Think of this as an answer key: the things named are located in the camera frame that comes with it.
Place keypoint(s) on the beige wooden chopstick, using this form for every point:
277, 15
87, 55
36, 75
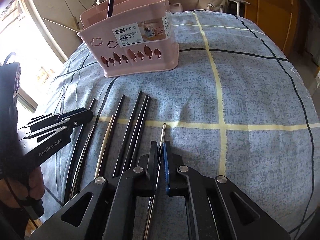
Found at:
104, 142

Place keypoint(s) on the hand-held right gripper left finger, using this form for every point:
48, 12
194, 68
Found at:
151, 170

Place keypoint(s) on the silver metal chopstick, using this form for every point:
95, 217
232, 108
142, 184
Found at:
163, 135
83, 155

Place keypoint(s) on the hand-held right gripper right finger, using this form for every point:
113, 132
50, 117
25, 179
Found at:
166, 170

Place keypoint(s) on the steel pot with lid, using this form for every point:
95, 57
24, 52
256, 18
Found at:
100, 0

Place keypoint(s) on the pale thin stick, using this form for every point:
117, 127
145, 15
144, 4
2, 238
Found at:
60, 24

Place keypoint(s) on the white plastic bag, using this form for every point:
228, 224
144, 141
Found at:
216, 6

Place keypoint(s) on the orange wooden door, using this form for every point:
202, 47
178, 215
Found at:
270, 10

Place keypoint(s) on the pink plastic utensil basket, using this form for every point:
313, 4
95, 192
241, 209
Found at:
140, 66

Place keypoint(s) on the person's left hand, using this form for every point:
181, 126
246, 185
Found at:
36, 185

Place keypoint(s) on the blue plaid tablecloth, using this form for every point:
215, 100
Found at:
250, 92

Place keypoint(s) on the white plastic jug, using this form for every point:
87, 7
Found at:
175, 8

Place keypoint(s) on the bright window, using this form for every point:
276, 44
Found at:
30, 42

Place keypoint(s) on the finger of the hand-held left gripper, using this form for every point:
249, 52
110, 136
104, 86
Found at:
82, 118
57, 115

